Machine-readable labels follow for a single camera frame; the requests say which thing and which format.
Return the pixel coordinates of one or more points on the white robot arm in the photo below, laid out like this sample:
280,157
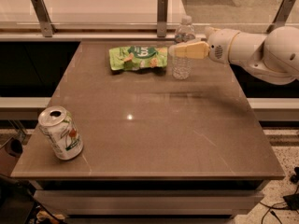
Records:
273,58

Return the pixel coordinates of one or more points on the green chip bag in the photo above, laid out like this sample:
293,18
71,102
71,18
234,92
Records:
134,58

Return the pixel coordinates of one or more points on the right metal rail bracket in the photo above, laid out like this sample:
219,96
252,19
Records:
282,15

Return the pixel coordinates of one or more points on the middle metal rail bracket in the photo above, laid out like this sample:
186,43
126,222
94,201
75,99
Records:
162,12

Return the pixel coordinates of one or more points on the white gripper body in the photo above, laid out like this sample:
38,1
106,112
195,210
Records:
220,46

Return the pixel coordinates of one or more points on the metal rail bracket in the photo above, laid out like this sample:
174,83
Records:
162,12
46,26
282,15

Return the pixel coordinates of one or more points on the white green 7up can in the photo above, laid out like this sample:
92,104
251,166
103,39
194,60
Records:
57,124

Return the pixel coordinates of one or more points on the clear plastic water bottle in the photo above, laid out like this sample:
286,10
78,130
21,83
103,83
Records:
185,32

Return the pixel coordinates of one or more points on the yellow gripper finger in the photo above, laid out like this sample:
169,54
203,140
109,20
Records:
210,31
194,50

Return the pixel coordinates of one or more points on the left metal rail bracket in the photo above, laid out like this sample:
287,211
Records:
46,26

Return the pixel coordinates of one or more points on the brown table with drawer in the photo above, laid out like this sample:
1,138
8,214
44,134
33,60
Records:
153,145

